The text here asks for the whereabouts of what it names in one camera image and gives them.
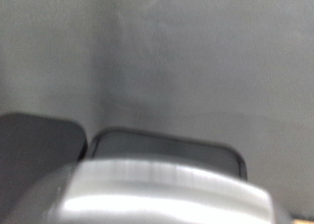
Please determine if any black Keurig coffee machine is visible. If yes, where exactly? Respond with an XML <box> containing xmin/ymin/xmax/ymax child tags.
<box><xmin>3</xmin><ymin>127</ymin><xmax>295</xmax><ymax>224</ymax></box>

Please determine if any clear water tank black lid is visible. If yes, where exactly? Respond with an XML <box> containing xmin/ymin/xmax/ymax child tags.
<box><xmin>0</xmin><ymin>112</ymin><xmax>89</xmax><ymax>218</ymax></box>

